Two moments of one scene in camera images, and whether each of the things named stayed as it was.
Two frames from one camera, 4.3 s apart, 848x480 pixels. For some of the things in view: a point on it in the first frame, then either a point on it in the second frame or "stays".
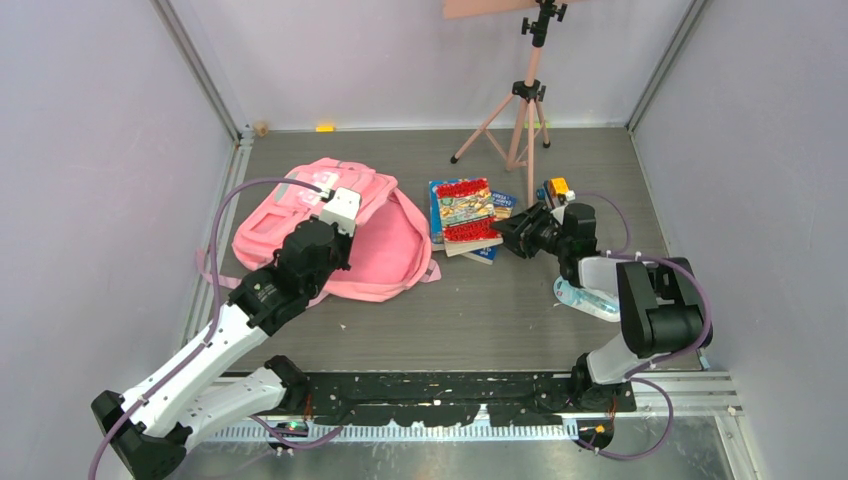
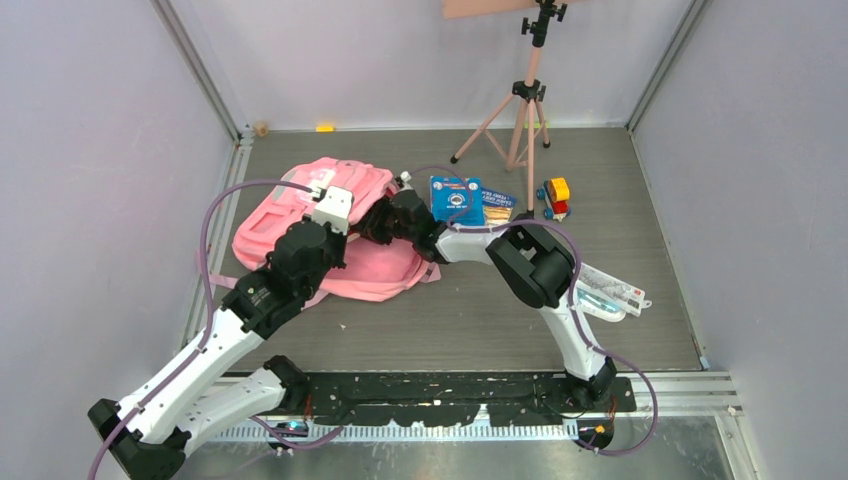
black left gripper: [343, 232] stays
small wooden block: [261, 129] stays
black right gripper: [517, 239] → [370, 226]
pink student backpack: [388, 244] stays
